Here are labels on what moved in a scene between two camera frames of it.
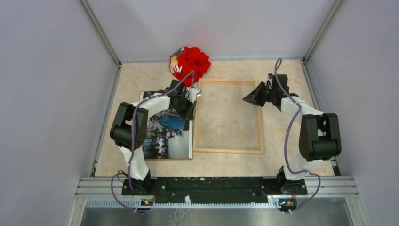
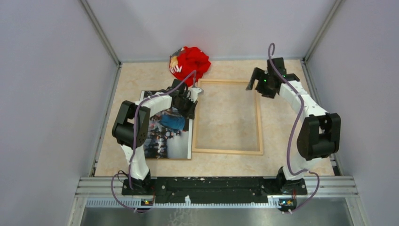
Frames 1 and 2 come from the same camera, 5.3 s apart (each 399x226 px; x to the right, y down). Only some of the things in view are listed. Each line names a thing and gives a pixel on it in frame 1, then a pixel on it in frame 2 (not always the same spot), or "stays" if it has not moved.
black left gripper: x=188 y=113 stays
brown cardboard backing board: x=170 y=135 stays
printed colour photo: x=169 y=134 stays
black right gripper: x=253 y=97 to x=259 y=74
